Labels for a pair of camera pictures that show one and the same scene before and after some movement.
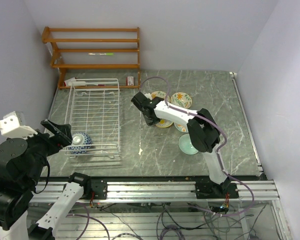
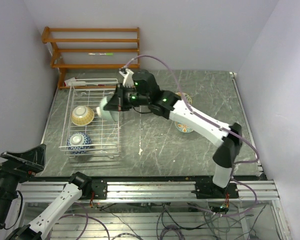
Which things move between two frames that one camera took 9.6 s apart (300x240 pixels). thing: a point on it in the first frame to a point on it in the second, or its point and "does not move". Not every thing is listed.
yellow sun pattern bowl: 164,123 to 82,115
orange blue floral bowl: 182,127 does not move
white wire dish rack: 93,112 does not move
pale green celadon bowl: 186,146 to 112,115
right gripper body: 151,120 to 129,98
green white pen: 108,54 does not move
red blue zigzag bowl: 81,143 does not move
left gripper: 62,133 to 33,159
